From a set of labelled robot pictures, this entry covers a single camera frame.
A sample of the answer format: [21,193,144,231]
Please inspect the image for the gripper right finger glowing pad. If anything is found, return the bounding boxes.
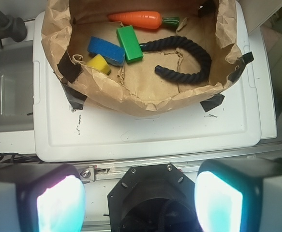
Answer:
[194,158,282,232]

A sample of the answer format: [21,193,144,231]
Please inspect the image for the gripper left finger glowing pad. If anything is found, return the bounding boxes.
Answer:
[0,163,86,232]

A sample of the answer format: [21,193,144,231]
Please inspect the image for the black octagonal mount plate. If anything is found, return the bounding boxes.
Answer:
[107,163,202,232]

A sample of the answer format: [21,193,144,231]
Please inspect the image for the blue sponge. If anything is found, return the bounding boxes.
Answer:
[87,36,125,67]

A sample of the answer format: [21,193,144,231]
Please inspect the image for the dark blue rope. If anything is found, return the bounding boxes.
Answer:
[139,35,212,85]

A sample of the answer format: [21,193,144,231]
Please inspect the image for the white plastic lid board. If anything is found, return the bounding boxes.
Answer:
[33,1,261,162]

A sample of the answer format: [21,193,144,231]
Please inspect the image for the brown paper bag tray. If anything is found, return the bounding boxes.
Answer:
[42,0,245,116]

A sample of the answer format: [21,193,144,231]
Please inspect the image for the black faucet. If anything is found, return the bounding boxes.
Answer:
[0,10,28,49]

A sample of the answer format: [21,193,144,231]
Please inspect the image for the green rectangular block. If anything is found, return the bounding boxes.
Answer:
[117,26,143,64]

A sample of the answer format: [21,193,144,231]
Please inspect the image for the orange plastic carrot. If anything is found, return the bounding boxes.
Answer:
[107,11,179,29]

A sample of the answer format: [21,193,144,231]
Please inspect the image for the yellow sponge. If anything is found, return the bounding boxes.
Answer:
[86,54,111,75]

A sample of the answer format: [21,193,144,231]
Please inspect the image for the aluminium frame rail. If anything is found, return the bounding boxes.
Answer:
[0,141,282,182]

